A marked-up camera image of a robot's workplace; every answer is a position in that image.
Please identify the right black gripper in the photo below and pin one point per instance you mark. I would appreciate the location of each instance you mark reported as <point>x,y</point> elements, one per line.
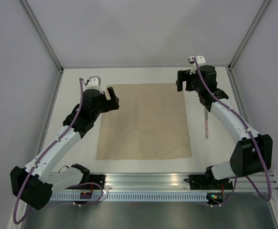
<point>184,76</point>

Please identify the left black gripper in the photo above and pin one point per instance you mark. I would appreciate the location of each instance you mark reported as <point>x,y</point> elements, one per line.
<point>110,105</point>

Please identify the beige cloth napkin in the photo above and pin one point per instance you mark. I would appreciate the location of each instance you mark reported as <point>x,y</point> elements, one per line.
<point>150,124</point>

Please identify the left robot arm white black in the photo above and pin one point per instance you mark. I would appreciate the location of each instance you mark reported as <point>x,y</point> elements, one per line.
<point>37,182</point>

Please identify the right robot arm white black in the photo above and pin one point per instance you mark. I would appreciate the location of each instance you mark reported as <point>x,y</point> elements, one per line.
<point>252,152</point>

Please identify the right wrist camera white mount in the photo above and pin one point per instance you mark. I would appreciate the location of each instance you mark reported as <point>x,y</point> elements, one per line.
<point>197,62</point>

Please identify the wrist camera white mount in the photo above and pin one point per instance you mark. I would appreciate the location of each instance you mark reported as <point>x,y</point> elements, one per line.
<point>94,82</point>
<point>197,62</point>

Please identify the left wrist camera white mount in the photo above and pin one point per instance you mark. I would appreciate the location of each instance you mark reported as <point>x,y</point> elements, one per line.
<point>94,82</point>

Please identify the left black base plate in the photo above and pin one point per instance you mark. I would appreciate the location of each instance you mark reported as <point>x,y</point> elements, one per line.
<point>99,179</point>

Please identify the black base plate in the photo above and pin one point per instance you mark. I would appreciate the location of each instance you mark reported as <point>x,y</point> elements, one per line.
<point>99,179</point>
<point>200,182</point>

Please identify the aluminium front rail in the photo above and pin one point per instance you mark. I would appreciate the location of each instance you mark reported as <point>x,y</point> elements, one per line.
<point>175,182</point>

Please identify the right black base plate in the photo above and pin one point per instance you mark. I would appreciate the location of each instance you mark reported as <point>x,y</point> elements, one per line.
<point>200,182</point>

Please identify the right aluminium frame post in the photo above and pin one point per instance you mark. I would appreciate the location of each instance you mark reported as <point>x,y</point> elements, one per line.
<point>257,18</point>

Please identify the aluminium frame post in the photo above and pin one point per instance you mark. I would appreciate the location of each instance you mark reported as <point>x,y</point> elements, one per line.
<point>33,19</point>
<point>257,18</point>

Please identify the white slotted cable duct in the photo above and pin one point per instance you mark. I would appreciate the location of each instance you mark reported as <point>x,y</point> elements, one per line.
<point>132,196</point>

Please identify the left aluminium frame post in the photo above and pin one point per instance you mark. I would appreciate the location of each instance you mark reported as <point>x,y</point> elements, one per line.
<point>33,19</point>

